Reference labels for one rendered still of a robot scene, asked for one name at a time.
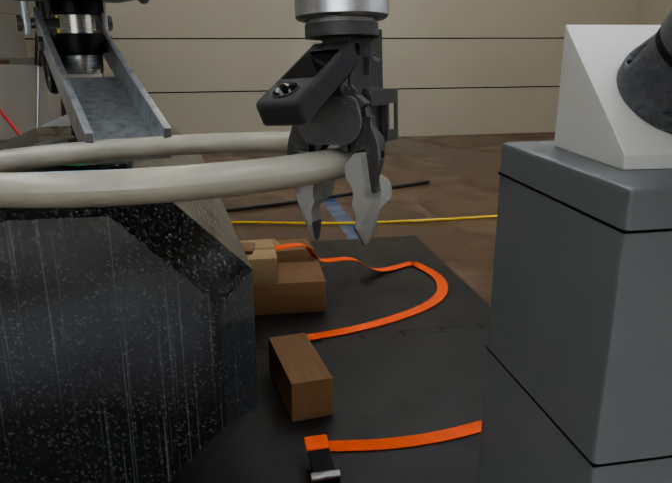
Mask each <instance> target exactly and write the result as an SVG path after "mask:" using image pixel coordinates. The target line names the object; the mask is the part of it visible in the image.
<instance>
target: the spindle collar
mask: <svg viewBox="0 0 672 483"><path fill-rule="evenodd" d="M59 20H60V28H61V33H55V34H56V35H50V36H51V38H52V40H53V43H54V45H55V47H56V49H57V52H58V54H59V55H60V58H61V61H62V63H63V65H64V68H65V70H66V72H67V74H98V73H103V72H104V62H103V54H104V53H106V42H105V35H102V33H96V26H95V16H94V15H59Z"/></svg>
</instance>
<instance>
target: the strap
mask: <svg viewBox="0 0 672 483"><path fill-rule="evenodd" d="M299 246H305V247H306V249H307V250H308V252H309V253H310V255H311V256H312V257H314V258H315V259H317V260H319V261H321V262H337V261H346V260H353V261H358V260H356V259H354V258H352V257H335V258H325V259H322V258H318V257H317V255H316V254H315V253H314V251H313V250H312V249H311V248H310V247H308V246H306V245H304V244H302V243H289V244H283V245H278V246H275V249H276V250H280V249H286V248H291V247H299ZM358 262H360V263H361V264H363V265H365V264H364V263H363V262H361V261H358ZM411 265H413V266H415V267H416V268H418V269H420V270H422V271H424V272H426V273H428V274H429V275H430V276H432V277H433V278H434V280H435V281H436V284H437V291H436V293H435V294H434V296H433V297H431V298H430V299H429V300H428V301H426V302H424V303H422V304H421V305H418V306H416V307H414V308H412V309H409V310H406V311H403V312H401V313H398V314H395V315H391V316H388V317H385V318H382V319H378V320H374V321H371V322H367V323H363V324H359V325H355V326H350V327H345V328H341V329H335V330H330V331H324V332H318V333H313V334H307V337H308V338H309V340H310V341H311V340H316V339H322V338H328V337H333V336H339V335H344V334H349V333H353V332H358V331H362V330H366V329H370V328H374V327H378V326H382V325H385V324H388V323H392V322H395V321H398V320H401V319H404V318H407V317H410V316H413V315H416V314H418V313H421V312H423V311H425V310H427V309H429V308H431V307H433V306H435V305H436V304H438V303H439V302H441V301H442V300H443V299H444V298H445V296H446V295H447V292H448V285H447V282H446V280H445V279H444V277H443V276H442V275H440V274H439V273H438V272H436V271H435V270H433V269H431V268H429V267H427V266H425V265H423V264H421V263H419V262H411V261H408V262H404V263H400V264H397V265H393V266H389V267H385V268H372V267H370V268H372V269H374V270H376V271H392V270H397V269H401V268H404V267H408V266H411ZM365 266H367V265H365ZM481 429H482V420H479V421H476V422H472V423H468V424H465V425H461V426H457V427H452V428H448V429H444V430H439V431H434V432H429V433H423V434H417V435H410V436H402V437H393V438H382V439H367V440H333V441H328V442H329V445H330V452H343V451H372V450H387V449H397V448H406V447H414V446H420V445H427V444H432V443H438V442H443V441H448V440H452V439H457V438H461V437H465V436H469V435H473V434H476V433H480V432H481Z"/></svg>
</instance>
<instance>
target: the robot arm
mask: <svg viewBox="0 0 672 483"><path fill-rule="evenodd" d="M388 15H389V0H295V19H296V20H297V21H298V22H302V23H307V24H305V39H307V40H318V41H322V43H319V44H313V45H312V46H311V47H310V48H309V49H308V50H307V52H306V53H305V54H304V55H303V56H302V57H301V58H300V59H299V60H298V61H297V62H296V63H295V64H294V65H293V66H292V67H291V68H290V69H289V70H288V71H287V72H286V73H285V74H284V75H283V76H282V77H281V78H280V79H279V80H278V81H277V82H276V83H275V84H274V85H273V86H272V87H271V88H270V89H269V90H268V91H267V92H266V93H265V94H264V95H263V96H262V97H261V98H260V99H259V100H258V101H257V103H256V107H257V110H258V112H259V115H260V117H261V120H262V122H263V124H264V125H265V126H292V129H291V132H290V135H289V139H288V146H287V155H294V154H301V153H308V152H315V151H321V150H327V147H328V146H329V145H339V147H340V148H341V150H342V152H350V151H352V150H353V147H354V144H355V147H354V151H355V153H354V154H353V155H352V157H351V158H350V159H349V160H348V161H347V163H346V164H345V169H344V171H345V176H346V179H347V180H348V182H349V183H350V185H351V187H352V191H353V200H352V207H353V209H354V211H355V216H356V220H355V225H354V229H355V231H356V233H357V235H358V237H359V239H360V241H361V243H362V245H366V244H369V242H370V240H371V238H372V236H373V234H374V231H375V228H376V225H377V221H378V214H379V210H380V209H381V208H382V207H383V206H384V205H385V204H386V203H387V202H388V201H389V200H390V198H391V195H392V187H391V183H390V181H389V179H387V178H386V177H384V176H383V175H381V171H382V167H383V164H384V159H385V142H386V141H391V140H397V139H398V88H397V89H384V88H383V66H382V29H378V22H376V21H380V20H384V19H385V18H386V17H387V16H388ZM616 81H617V87H618V90H619V93H620V95H621V97H622V99H623V100H624V102H625V103H626V104H627V106H628V107H629V108H630V109H631V110H632V111H633V112H634V113H635V114H636V115H637V116H639V117H640V118H641V119H642V120H644V121H645V122H647V123H648V124H650V125H652V126H653V127H655V128H657V129H659V130H661V131H664V132H666V133H669V134H672V9H671V11H670V12H669V14H668V15H667V17H666V18H665V20H664V22H663V23H662V25H661V26H660V28H659V30H658V31H657V33H655V34H654V35H653V36H651V37H650V38H648V39H647V40H646V41H644V42H643V43H642V44H640V45H639V46H638V47H636V48H635V49H634V50H632V51H631V52H630V53H629V54H628V55H627V56H626V58H625V59H624V61H623V63H622V64H621V66H620V67H619V69H618V72H617V78H616ZM389 103H394V129H390V122H389ZM334 183H335V180H331V181H327V182H322V183H317V184H312V185H307V186H301V187H296V188H294V189H295V192H296V197H297V201H298V205H299V208H300V211H301V213H302V216H303V219H304V221H305V224H306V226H307V229H308V231H309V233H310V235H311V237H312V238H313V239H314V240H318V239H319V237H320V229H321V222H322V219H321V217H320V211H319V210H320V205H321V203H323V202H324V201H325V200H326V199H327V198H328V197H330V195H331V194H332V192H333V189H334Z"/></svg>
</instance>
